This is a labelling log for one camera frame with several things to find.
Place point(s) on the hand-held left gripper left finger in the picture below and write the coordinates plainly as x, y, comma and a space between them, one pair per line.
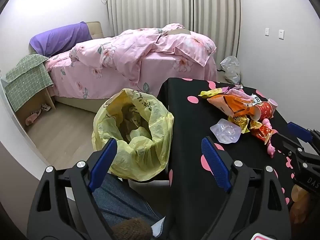
103, 162

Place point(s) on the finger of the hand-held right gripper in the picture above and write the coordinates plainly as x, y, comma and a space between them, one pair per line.
298, 130
286, 143

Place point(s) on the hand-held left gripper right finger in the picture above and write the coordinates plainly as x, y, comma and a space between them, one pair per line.
216, 165

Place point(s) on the red foil wrapper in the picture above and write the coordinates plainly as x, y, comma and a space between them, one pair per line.
261, 132

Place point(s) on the clear plastic tray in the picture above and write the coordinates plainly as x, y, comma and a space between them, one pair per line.
223, 132

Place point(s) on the red paper cup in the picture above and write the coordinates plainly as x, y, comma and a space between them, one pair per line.
265, 110

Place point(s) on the gold foil wrapper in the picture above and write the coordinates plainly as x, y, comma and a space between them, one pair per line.
238, 123

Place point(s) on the black and white packet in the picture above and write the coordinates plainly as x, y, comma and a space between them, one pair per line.
256, 98

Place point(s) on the orange snack packet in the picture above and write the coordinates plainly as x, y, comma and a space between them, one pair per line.
225, 102

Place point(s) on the yellow plastic trash bag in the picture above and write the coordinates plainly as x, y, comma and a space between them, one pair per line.
155, 115

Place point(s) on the yellow snack wrapper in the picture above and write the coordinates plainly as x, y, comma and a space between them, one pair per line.
207, 93

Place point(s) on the person's right forearm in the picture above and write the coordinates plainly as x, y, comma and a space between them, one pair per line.
300, 212

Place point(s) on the person's left forearm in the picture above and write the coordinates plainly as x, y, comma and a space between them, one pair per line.
132, 230

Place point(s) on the person's right hand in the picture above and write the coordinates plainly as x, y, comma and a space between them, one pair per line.
300, 193

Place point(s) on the pink caterpillar toy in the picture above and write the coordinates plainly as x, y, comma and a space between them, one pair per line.
271, 151

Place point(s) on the person's leg in jeans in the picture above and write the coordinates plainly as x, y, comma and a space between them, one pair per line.
120, 200

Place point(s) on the black tablecloth with pink spots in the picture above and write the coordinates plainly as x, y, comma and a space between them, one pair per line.
190, 120

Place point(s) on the white shoes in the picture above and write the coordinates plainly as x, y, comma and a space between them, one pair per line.
46, 107

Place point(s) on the pink slippers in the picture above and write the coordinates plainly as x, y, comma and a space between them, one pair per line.
32, 117

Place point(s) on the wooden nightstand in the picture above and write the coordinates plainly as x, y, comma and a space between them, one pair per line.
47, 97

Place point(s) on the white plastic bag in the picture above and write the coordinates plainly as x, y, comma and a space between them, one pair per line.
231, 67

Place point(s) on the bed with pink sheet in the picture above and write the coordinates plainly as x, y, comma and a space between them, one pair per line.
160, 67

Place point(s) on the pink floral duvet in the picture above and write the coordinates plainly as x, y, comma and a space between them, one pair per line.
125, 47

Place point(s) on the purple pillow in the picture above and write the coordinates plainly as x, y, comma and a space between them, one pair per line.
57, 38

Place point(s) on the beige headboard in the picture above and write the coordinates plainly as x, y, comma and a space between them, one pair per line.
96, 30

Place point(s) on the flat cardboard piece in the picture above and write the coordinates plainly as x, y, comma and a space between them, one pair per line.
180, 32

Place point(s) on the beige pleated curtain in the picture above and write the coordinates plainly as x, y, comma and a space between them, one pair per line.
140, 5

